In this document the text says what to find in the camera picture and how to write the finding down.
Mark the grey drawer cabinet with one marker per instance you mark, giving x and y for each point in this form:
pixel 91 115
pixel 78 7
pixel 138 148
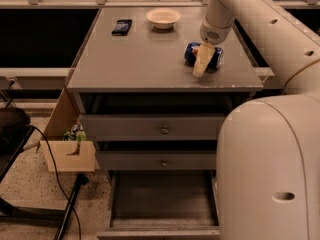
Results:
pixel 145 72

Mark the grey drawer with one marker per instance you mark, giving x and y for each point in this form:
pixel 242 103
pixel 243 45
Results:
pixel 142 127
pixel 161 205
pixel 156 160

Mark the grey bottom drawer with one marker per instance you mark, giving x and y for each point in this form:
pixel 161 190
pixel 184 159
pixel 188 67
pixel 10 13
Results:
pixel 161 205

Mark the wooden box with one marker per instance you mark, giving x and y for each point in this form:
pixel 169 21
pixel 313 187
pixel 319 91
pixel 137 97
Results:
pixel 64 151

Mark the blue pepsi can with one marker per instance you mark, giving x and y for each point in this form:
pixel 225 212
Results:
pixel 215 62

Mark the green snack bags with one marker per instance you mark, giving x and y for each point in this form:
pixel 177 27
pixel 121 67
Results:
pixel 75 133

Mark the grey top drawer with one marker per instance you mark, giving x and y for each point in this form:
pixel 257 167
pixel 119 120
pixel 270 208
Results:
pixel 142 127

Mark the black stand frame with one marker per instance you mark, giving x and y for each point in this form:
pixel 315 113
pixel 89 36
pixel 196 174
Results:
pixel 60 216

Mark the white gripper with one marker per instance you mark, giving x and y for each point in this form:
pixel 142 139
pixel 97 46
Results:
pixel 214 33

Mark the grey middle drawer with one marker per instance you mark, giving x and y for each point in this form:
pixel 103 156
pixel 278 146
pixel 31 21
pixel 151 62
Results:
pixel 156 160

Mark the dark blue snack packet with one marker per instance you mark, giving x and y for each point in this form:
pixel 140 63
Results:
pixel 122 27

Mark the white bowl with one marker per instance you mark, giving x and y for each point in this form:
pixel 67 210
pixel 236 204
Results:
pixel 163 18

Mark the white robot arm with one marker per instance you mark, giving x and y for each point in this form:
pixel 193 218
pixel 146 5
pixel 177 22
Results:
pixel 268 153

